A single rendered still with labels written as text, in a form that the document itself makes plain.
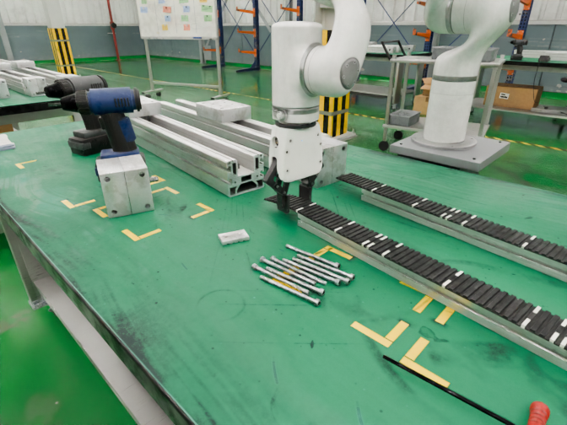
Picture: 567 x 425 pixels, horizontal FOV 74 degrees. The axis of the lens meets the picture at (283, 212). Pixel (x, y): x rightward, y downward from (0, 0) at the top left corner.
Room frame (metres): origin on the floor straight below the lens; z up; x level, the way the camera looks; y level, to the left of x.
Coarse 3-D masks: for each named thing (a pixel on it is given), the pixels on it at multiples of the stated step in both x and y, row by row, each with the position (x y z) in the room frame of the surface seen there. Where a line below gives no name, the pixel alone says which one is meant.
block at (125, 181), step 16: (96, 160) 0.77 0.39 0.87; (112, 160) 0.77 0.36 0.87; (128, 160) 0.77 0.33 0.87; (112, 176) 0.69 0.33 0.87; (128, 176) 0.70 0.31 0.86; (144, 176) 0.72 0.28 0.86; (112, 192) 0.69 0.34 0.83; (128, 192) 0.70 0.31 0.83; (144, 192) 0.72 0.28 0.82; (112, 208) 0.69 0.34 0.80; (128, 208) 0.70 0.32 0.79; (144, 208) 0.71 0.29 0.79
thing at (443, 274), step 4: (440, 268) 0.46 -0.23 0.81; (444, 268) 0.46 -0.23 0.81; (448, 268) 0.46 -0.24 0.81; (452, 268) 0.46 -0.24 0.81; (436, 272) 0.45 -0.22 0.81; (440, 272) 0.45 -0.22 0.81; (444, 272) 0.45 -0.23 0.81; (448, 272) 0.45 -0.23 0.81; (452, 272) 0.45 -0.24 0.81; (432, 276) 0.44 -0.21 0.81; (436, 276) 0.44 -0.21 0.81; (440, 276) 0.44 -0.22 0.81; (444, 276) 0.44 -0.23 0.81; (448, 276) 0.44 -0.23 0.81; (432, 280) 0.43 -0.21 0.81; (436, 280) 0.43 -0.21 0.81; (440, 280) 0.43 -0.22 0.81; (444, 280) 0.43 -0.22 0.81
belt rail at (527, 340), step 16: (304, 224) 0.64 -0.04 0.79; (336, 240) 0.57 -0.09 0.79; (368, 256) 0.52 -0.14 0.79; (400, 272) 0.48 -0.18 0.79; (416, 288) 0.45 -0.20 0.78; (432, 288) 0.44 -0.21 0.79; (448, 304) 0.41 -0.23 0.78; (464, 304) 0.40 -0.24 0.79; (480, 320) 0.38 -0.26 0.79; (496, 320) 0.37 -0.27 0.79; (512, 336) 0.35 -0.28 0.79; (528, 336) 0.34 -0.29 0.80; (544, 352) 0.32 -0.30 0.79; (560, 352) 0.31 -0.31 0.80
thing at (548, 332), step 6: (552, 318) 0.35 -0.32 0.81; (558, 318) 0.35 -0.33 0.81; (546, 324) 0.34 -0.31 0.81; (552, 324) 0.34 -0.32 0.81; (558, 324) 0.34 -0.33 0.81; (564, 324) 0.34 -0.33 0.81; (540, 330) 0.33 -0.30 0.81; (546, 330) 0.33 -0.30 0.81; (552, 330) 0.33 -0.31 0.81; (558, 330) 0.33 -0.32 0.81; (564, 330) 0.33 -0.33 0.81; (540, 336) 0.33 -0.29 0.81; (546, 336) 0.32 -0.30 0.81; (552, 336) 0.32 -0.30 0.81; (558, 336) 0.32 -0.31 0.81; (552, 342) 0.32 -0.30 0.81
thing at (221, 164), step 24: (144, 120) 1.20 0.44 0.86; (168, 120) 1.20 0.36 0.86; (144, 144) 1.16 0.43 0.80; (168, 144) 1.02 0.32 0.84; (192, 144) 0.92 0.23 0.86; (216, 144) 0.96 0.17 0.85; (192, 168) 0.91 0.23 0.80; (216, 168) 0.82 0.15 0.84; (240, 168) 0.86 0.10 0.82; (240, 192) 0.81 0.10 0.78
